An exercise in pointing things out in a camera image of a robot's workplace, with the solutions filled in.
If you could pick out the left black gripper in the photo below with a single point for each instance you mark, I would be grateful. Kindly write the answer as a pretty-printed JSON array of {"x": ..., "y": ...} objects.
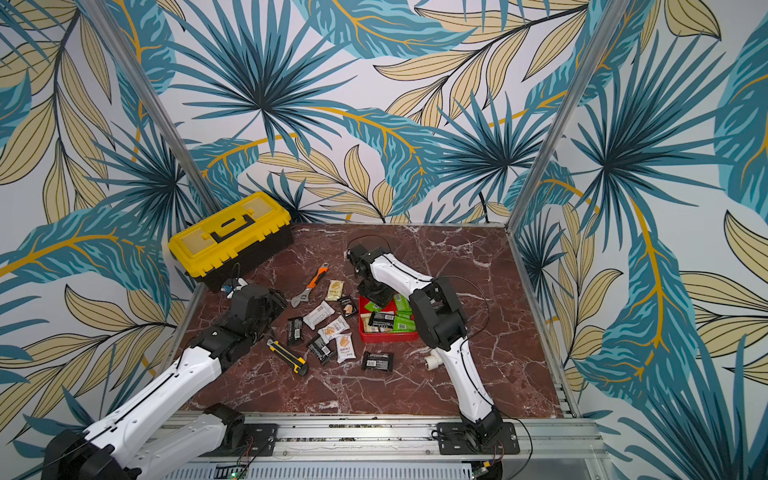
[{"x": 276, "y": 303}]

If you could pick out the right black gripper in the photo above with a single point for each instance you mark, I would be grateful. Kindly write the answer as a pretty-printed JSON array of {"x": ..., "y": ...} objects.
[{"x": 377, "y": 295}]

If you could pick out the red storage box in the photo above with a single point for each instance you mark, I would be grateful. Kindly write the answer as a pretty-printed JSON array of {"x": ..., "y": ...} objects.
[{"x": 375, "y": 323}]

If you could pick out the small black drycake packet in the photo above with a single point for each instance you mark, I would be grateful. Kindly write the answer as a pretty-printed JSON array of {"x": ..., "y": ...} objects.
[{"x": 349, "y": 307}]

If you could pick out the tall black cookie packet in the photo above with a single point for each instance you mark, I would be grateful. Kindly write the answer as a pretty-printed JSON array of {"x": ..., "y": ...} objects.
[{"x": 295, "y": 331}]

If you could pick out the beige cracker packet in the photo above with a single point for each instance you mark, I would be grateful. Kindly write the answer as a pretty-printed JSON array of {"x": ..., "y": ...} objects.
[{"x": 335, "y": 290}]

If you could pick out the white drycake cookie packet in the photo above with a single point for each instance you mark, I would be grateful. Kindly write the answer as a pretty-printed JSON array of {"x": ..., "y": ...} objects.
[{"x": 344, "y": 348}]

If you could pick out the black wafer packet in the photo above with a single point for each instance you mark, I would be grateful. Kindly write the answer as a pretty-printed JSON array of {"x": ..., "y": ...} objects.
[{"x": 378, "y": 361}]

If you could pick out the white pipe elbow fitting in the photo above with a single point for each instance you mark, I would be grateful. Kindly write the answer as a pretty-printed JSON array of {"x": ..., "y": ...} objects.
[{"x": 432, "y": 362}]

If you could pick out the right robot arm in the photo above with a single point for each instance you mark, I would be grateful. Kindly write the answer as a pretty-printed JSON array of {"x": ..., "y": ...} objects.
[{"x": 441, "y": 324}]

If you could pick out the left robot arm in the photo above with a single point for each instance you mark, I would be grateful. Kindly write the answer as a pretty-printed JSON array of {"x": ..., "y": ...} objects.
[{"x": 121, "y": 445}]

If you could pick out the green snack packet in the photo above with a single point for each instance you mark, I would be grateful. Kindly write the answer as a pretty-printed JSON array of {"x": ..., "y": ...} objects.
[{"x": 403, "y": 325}]

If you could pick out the yellow black utility knife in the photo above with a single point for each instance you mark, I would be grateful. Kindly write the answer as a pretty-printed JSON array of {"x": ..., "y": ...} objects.
[{"x": 297, "y": 363}]

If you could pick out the yellow black toolbox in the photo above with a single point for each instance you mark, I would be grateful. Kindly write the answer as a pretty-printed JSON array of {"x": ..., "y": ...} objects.
[{"x": 234, "y": 241}]

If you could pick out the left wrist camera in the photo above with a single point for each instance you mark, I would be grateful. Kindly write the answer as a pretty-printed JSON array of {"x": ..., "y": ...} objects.
[{"x": 233, "y": 285}]

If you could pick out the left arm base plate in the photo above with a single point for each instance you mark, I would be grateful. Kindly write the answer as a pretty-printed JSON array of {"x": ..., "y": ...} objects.
[{"x": 238, "y": 435}]

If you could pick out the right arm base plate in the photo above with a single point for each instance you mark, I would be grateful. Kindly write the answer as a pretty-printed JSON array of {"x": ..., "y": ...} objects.
[{"x": 457, "y": 439}]

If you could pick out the aluminium front rail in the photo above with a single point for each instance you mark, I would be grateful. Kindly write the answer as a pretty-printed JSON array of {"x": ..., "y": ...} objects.
[{"x": 360, "y": 438}]

